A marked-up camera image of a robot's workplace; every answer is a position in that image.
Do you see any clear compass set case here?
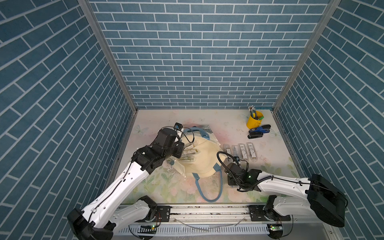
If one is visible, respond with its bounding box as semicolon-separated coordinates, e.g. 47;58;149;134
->
223;144;232;155

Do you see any cream canvas tote bag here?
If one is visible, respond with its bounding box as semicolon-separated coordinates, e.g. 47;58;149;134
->
167;126;225;203

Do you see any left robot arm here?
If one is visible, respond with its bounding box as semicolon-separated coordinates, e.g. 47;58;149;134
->
67;123;185;240

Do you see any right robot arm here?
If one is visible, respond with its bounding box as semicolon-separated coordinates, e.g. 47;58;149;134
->
225;163;348;228

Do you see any compass case inside bag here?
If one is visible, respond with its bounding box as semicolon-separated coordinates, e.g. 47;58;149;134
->
182;150;199;156

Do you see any black stapler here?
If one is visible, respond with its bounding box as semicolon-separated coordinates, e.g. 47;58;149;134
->
248;132;264;139

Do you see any blue stapler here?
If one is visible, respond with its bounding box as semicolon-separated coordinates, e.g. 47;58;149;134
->
249;125;271;134

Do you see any yellow pen holder cup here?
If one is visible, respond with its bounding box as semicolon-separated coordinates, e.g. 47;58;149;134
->
247;111;264;129

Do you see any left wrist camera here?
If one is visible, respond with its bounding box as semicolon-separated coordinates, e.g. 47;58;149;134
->
173;123;183;143

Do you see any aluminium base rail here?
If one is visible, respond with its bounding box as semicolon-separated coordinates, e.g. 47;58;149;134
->
78;202;343;240

